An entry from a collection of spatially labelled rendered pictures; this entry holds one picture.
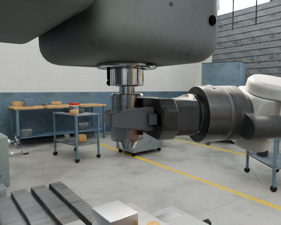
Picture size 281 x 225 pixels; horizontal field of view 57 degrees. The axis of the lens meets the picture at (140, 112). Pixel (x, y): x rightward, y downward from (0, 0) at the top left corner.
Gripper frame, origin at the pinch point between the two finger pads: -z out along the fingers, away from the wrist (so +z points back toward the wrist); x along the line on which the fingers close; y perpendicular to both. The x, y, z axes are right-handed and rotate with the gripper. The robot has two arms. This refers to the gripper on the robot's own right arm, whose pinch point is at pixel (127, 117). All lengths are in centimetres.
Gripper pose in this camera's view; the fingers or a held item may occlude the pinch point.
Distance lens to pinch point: 37.8
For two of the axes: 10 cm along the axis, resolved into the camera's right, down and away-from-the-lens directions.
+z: 9.6, -0.4, 2.8
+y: 0.1, 10.0, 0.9
